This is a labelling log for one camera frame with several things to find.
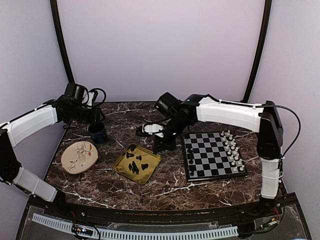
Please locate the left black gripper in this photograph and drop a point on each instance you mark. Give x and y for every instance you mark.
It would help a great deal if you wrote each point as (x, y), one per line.
(95, 116)

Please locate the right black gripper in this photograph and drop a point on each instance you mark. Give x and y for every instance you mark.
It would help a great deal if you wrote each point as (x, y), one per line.
(170, 145)

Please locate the gold square tray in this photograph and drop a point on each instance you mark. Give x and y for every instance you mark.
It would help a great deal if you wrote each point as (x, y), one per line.
(121, 164)

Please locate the black silver chess board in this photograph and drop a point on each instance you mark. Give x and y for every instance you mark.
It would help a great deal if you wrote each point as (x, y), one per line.
(211, 160)

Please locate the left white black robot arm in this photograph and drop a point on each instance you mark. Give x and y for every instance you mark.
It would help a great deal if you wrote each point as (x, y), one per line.
(76, 104)

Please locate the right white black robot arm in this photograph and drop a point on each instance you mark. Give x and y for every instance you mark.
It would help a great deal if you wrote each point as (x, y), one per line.
(262, 119)

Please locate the pile of black chess pieces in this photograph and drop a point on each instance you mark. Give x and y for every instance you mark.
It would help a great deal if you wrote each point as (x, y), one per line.
(135, 164)

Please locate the white chess pieces row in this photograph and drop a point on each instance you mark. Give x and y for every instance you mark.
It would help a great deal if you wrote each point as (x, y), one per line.
(231, 149)

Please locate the dark blue mug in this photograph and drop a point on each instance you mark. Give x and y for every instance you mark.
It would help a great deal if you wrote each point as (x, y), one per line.
(98, 133)

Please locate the round painted wooden plate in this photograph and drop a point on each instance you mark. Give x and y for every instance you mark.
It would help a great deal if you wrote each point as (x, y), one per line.
(79, 157)

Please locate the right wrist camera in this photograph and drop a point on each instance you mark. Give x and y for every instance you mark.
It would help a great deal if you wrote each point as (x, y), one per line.
(148, 129)

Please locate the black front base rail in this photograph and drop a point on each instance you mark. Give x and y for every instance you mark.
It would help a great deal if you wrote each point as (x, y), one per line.
(147, 211)

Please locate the white slotted cable duct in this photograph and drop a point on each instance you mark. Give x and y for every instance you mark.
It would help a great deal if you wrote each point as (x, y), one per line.
(123, 231)

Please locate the left black frame post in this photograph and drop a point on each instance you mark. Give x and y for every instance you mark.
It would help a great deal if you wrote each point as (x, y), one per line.
(60, 40)

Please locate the black frame post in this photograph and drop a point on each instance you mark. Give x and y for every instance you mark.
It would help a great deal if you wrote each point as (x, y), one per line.
(259, 50)
(60, 40)

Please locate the right black frame post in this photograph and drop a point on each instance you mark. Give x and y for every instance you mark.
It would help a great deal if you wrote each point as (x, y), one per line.
(259, 50)

